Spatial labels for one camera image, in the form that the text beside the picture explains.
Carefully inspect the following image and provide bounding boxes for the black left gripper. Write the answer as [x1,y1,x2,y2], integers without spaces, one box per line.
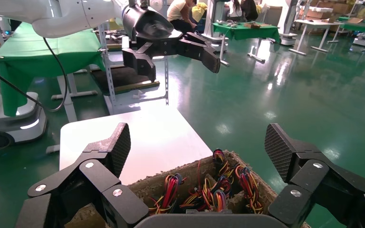
[122,4,221,83]

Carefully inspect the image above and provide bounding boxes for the stacked brown cardboard boxes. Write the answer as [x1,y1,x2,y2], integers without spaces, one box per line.
[305,1,355,20]

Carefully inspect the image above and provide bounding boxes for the white slotted-angle shelf frame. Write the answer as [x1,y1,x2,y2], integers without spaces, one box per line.
[97,23,171,115]

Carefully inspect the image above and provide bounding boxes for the grey power supply, coloured wires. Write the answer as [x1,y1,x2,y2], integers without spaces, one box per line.
[148,173,186,216]
[212,174,232,212]
[232,164,264,215]
[212,148,233,177]
[179,160,215,212]

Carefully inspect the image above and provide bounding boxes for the person in black top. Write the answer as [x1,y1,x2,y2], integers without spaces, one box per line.
[240,0,259,22]

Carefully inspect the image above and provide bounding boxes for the person in white top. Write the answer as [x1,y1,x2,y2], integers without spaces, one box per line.
[228,0,242,18]

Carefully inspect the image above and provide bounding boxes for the dark board with wooden edge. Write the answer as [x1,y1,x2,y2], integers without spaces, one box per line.
[91,66,161,95]

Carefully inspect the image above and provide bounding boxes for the brown cardboard divider box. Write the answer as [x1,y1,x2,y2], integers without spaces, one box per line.
[64,150,311,228]

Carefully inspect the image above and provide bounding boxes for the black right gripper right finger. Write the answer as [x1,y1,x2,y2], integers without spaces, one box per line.
[263,123,365,228]

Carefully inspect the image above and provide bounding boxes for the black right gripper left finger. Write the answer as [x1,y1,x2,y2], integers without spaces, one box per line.
[15,123,149,228]

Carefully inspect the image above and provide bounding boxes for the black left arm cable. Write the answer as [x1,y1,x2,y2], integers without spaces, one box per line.
[0,37,68,113]

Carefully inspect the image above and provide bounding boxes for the yellow garment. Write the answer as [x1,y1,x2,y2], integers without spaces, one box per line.
[191,2,208,23]

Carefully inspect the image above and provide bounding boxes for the white table frame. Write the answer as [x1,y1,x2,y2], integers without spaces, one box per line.
[50,73,99,124]

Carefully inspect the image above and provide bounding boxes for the white robot column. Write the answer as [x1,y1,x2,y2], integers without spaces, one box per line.
[201,0,231,53]
[278,0,299,46]

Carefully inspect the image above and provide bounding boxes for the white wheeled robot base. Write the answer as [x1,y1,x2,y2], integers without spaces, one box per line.
[0,91,48,149]

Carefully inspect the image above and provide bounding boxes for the white table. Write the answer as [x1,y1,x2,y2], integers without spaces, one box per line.
[288,19,344,57]

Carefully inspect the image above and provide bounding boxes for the seated person in cream shirt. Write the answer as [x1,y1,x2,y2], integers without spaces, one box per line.
[166,0,199,35]

